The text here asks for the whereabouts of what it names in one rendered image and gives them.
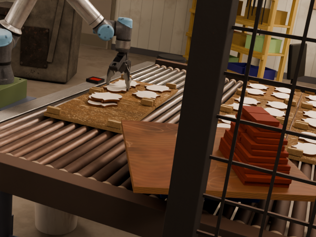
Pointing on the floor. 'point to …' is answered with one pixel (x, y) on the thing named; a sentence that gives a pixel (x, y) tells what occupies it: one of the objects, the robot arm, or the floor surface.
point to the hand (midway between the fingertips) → (117, 87)
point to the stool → (172, 58)
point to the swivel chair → (294, 48)
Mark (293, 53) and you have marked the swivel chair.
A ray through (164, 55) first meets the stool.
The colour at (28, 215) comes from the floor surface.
